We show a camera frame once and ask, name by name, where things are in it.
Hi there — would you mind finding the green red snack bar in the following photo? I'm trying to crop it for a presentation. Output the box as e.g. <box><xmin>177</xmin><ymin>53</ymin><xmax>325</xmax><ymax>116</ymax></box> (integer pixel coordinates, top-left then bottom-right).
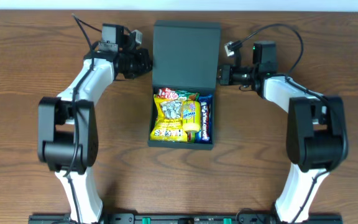
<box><xmin>156</xmin><ymin>88</ymin><xmax>200</xmax><ymax>101</ymax></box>

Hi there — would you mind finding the dark green gift box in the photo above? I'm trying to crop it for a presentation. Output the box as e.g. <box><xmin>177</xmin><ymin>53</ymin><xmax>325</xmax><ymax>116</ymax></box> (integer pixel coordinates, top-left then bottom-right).
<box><xmin>147</xmin><ymin>20</ymin><xmax>221</xmax><ymax>151</ymax></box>

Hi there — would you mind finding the blue Oreo cookie pack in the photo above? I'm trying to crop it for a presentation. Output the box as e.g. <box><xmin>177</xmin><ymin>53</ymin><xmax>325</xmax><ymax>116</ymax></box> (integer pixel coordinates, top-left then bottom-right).
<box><xmin>195</xmin><ymin>94</ymin><xmax>213</xmax><ymax>144</ymax></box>

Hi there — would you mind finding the purple red candy bar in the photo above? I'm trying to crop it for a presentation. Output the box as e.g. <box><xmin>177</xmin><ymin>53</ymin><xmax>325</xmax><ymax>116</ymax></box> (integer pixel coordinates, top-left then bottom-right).
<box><xmin>199</xmin><ymin>101</ymin><xmax>211</xmax><ymax>143</ymax></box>

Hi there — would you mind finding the yellow Mentos gum bottle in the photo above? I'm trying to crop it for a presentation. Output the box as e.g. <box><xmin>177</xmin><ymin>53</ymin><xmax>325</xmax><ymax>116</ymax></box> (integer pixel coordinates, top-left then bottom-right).
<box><xmin>182</xmin><ymin>101</ymin><xmax>201</xmax><ymax>133</ymax></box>

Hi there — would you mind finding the yellow Hacks candy bag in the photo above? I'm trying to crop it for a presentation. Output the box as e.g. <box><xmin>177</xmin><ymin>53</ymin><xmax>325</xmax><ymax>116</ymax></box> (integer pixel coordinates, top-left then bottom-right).
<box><xmin>150</xmin><ymin>95</ymin><xmax>188</xmax><ymax>142</ymax></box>

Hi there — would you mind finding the green Haribo gummy bag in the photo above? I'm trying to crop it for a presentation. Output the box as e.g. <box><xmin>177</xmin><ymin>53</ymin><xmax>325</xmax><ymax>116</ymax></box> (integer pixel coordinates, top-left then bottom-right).
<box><xmin>187</xmin><ymin>131</ymin><xmax>196</xmax><ymax>143</ymax></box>

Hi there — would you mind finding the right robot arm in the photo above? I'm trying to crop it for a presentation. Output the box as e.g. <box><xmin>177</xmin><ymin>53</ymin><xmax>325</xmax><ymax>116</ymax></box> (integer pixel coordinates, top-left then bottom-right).
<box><xmin>218</xmin><ymin>40</ymin><xmax>348</xmax><ymax>223</ymax></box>

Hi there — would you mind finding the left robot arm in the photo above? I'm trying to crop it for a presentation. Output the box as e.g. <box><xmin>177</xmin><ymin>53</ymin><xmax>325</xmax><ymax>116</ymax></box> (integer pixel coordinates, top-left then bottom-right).
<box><xmin>29</xmin><ymin>24</ymin><xmax>152</xmax><ymax>223</ymax></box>

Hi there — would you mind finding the black right camera cable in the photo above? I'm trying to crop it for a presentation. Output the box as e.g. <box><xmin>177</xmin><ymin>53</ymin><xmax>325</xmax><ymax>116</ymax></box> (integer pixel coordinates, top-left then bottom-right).
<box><xmin>228</xmin><ymin>23</ymin><xmax>347</xmax><ymax>224</ymax></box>

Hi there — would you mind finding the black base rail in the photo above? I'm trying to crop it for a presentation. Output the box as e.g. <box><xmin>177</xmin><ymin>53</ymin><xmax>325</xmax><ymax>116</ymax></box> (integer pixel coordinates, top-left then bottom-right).
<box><xmin>28</xmin><ymin>213</ymin><xmax>344</xmax><ymax>224</ymax></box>

